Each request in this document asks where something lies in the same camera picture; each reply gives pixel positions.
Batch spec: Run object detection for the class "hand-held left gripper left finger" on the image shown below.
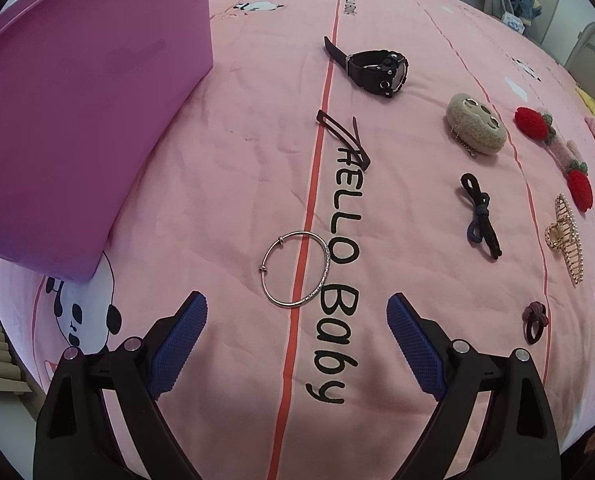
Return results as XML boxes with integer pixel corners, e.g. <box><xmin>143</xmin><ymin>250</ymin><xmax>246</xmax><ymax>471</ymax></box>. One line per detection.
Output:
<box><xmin>32</xmin><ymin>290</ymin><xmax>209</xmax><ymax>480</ymax></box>

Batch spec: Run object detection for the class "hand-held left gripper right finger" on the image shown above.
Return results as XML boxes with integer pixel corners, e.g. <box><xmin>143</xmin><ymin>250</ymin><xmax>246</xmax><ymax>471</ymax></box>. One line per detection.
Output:
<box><xmin>386</xmin><ymin>294</ymin><xmax>563</xmax><ymax>480</ymax></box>

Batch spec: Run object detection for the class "silver bangle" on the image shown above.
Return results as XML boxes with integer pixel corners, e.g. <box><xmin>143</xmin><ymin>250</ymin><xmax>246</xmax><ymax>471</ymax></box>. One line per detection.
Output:
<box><xmin>258</xmin><ymin>230</ymin><xmax>332</xmax><ymax>307</ymax></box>

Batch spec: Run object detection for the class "dark red hair tie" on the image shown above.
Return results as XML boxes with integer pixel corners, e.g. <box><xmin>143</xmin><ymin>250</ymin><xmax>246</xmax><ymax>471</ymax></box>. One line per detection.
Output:
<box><xmin>521</xmin><ymin>301</ymin><xmax>551</xmax><ymax>346</ymax></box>

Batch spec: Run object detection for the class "black bow hair tie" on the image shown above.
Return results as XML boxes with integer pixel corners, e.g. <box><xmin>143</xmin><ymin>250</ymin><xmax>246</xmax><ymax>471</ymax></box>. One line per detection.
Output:
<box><xmin>460</xmin><ymin>172</ymin><xmax>503</xmax><ymax>262</ymax></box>

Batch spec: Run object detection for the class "gold pearl claw clip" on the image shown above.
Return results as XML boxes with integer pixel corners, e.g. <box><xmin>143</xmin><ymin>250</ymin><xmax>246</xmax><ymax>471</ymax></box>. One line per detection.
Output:
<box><xmin>544</xmin><ymin>193</ymin><xmax>585</xmax><ymax>288</ymax></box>

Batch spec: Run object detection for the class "brown snap hair clip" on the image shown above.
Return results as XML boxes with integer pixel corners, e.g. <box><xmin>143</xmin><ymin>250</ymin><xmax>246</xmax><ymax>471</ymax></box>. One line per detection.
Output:
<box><xmin>316</xmin><ymin>109</ymin><xmax>373</xmax><ymax>173</ymax></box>

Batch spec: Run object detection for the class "beige plush hair clip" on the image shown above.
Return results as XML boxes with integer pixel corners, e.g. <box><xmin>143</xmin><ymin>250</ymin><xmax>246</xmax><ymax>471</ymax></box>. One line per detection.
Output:
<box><xmin>445</xmin><ymin>92</ymin><xmax>508</xmax><ymax>161</ymax></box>

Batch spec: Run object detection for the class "purple plastic box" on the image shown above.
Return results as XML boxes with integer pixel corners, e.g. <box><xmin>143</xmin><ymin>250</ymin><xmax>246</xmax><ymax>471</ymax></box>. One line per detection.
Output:
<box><xmin>0</xmin><ymin>0</ymin><xmax>213</xmax><ymax>283</ymax></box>

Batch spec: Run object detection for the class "red strawberry hair clip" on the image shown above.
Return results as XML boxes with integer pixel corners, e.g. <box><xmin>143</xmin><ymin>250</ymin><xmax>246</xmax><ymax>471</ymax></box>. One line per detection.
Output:
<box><xmin>514</xmin><ymin>106</ymin><xmax>594</xmax><ymax>211</ymax></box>

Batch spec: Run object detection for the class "pink panda print bedsheet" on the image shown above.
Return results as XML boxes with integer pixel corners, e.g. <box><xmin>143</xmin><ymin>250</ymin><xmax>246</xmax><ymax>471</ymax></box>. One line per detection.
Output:
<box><xmin>0</xmin><ymin>0</ymin><xmax>595</xmax><ymax>480</ymax></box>

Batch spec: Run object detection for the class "black wrist watch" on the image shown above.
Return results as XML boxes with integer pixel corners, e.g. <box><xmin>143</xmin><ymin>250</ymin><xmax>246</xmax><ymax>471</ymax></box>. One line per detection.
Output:
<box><xmin>323</xmin><ymin>36</ymin><xmax>411</xmax><ymax>100</ymax></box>

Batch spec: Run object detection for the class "yellow cloth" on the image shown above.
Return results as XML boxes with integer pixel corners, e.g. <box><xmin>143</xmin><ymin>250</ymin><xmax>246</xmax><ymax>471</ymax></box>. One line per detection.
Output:
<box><xmin>575</xmin><ymin>85</ymin><xmax>595</xmax><ymax>121</ymax></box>

